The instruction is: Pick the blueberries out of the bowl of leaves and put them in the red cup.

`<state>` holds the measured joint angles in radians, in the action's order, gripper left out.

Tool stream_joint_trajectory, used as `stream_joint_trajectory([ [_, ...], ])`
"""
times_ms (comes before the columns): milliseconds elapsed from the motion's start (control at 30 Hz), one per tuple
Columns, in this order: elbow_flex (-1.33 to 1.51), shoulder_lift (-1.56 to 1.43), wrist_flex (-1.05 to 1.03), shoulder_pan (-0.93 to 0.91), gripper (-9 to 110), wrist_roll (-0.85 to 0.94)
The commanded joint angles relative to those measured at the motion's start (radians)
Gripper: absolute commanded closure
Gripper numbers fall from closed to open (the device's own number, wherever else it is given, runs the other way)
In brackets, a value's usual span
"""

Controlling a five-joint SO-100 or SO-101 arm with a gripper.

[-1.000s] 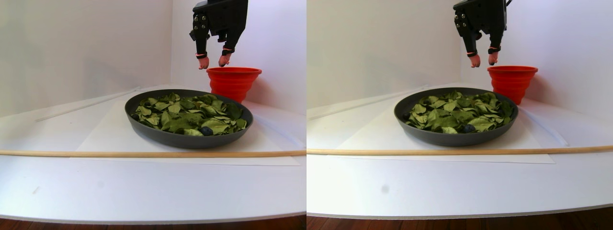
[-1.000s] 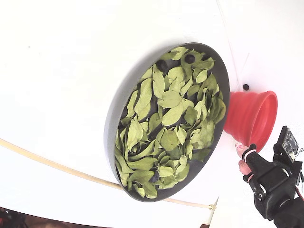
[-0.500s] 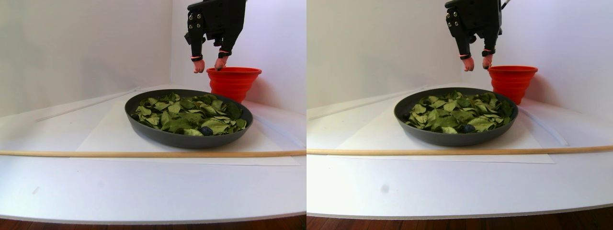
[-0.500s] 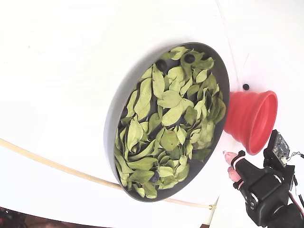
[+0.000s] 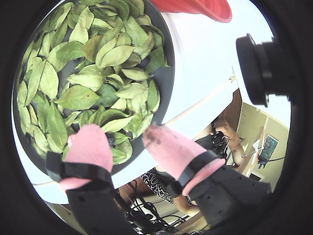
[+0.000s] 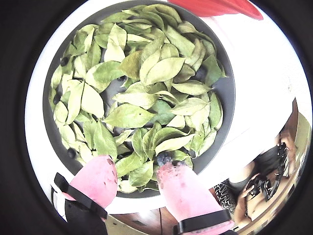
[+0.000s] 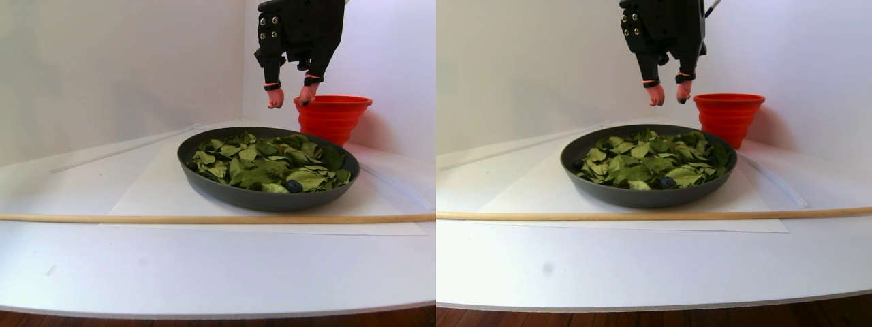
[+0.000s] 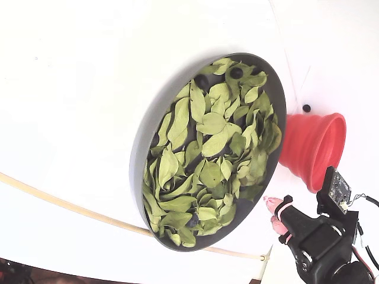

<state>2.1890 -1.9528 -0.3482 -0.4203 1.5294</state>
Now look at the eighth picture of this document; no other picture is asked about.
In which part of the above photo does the black gripper camera module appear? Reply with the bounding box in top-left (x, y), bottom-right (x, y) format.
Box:
top-left (316, 166), bottom-right (359, 227)

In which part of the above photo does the red white servo wire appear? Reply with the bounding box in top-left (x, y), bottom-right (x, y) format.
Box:
top-left (354, 220), bottom-right (379, 275)

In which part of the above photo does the dark grey shallow bowl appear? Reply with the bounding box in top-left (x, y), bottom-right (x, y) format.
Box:
top-left (129, 52), bottom-right (287, 252)

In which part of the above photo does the pile of green dried leaves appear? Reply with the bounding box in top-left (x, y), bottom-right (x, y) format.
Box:
top-left (142, 57), bottom-right (282, 248)

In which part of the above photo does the black camera cable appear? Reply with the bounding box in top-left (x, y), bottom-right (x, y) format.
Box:
top-left (349, 192), bottom-right (379, 208)

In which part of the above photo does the red collapsible silicone cup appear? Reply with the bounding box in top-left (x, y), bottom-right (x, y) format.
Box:
top-left (278, 112), bottom-right (346, 195)

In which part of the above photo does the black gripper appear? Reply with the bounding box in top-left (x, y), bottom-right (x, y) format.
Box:
top-left (263, 195), bottom-right (355, 284)

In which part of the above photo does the long thin wooden rod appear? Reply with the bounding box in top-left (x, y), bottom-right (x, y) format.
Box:
top-left (0, 172), bottom-right (266, 262)

